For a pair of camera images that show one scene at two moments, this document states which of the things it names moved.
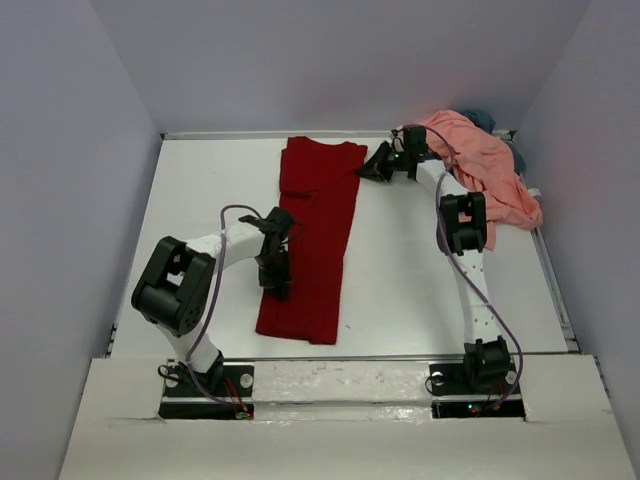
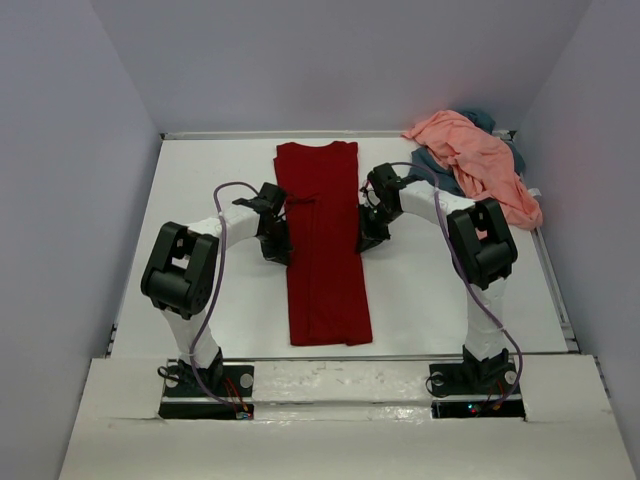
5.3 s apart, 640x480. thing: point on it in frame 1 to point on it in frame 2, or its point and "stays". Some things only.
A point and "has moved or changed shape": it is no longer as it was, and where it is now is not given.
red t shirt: x=315 y=183 has moved or changed shape
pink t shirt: x=485 y=163 stays
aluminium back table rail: x=503 y=134 stays
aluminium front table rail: x=339 y=358 stays
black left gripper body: x=273 y=271 to x=275 y=245
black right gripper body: x=398 y=159 to x=374 y=222
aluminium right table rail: x=557 y=293 stays
